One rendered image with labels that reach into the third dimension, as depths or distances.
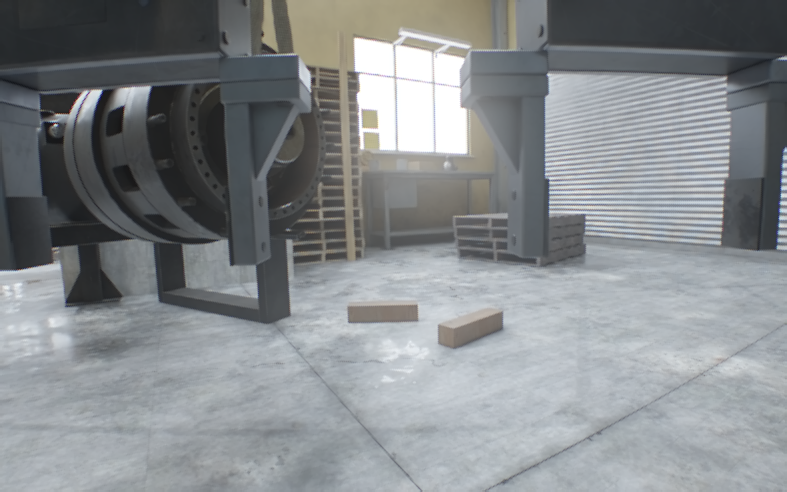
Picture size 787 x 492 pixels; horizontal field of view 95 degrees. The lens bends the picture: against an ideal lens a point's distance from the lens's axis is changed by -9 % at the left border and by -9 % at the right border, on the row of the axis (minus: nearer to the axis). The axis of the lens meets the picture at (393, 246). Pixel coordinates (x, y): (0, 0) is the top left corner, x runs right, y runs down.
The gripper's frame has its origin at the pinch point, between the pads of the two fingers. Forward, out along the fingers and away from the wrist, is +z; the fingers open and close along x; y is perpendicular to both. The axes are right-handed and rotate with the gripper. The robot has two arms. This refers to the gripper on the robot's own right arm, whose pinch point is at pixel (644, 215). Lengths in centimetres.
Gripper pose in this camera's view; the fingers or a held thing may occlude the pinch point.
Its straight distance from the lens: 25.3
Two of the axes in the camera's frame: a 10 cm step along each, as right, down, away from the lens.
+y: 0.1, 1.2, -9.9
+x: 10.0, -0.3, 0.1
